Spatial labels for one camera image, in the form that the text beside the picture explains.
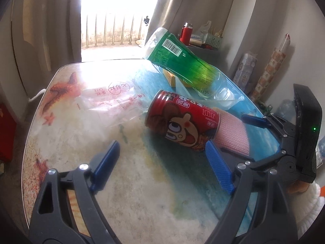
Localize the metal window railing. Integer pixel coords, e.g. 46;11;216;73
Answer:
85;14;146;47

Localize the beige curtain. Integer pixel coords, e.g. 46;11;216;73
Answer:
145;0;262;64
10;0;84;82

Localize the yellow cardboard box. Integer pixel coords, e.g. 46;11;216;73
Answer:
162;67;193;88

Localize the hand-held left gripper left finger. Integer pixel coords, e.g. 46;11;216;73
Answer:
28;140;121;244

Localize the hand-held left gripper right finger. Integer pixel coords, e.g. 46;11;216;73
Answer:
204;141;299;244

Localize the white flat box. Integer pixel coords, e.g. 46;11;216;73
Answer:
190;34;207;47

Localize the green plastic bottle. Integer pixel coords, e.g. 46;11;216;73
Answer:
143;27;235;102

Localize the toilet paper pack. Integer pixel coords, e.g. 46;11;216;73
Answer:
233;53;257;85

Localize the red thermos flask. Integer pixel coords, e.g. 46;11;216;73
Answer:
180;23;193;45

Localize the pink mesh sponge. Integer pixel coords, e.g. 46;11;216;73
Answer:
213;108;250;155

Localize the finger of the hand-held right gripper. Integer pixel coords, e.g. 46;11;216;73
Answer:
220;146;288;170
241;114;297;139

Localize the person's right forearm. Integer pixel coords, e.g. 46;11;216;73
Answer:
296;182;325;239

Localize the person's right hand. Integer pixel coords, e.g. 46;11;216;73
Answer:
289;180;311;194

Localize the red cartoon drink can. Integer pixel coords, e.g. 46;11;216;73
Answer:
145;89;221;152

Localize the patterned wrapped roll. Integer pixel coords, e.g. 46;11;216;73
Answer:
250;33;291;102

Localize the dark grey cabinet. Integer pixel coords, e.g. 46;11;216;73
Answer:
186;43;229;68

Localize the clear printed plastic bag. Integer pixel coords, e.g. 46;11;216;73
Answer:
76;77;153;130

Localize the red box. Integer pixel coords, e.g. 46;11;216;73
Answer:
0;103;17;162

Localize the white plastic bag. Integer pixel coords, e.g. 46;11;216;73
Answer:
197;20;212;35

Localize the green perforated desk basket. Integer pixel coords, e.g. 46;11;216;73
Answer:
206;34;221;50

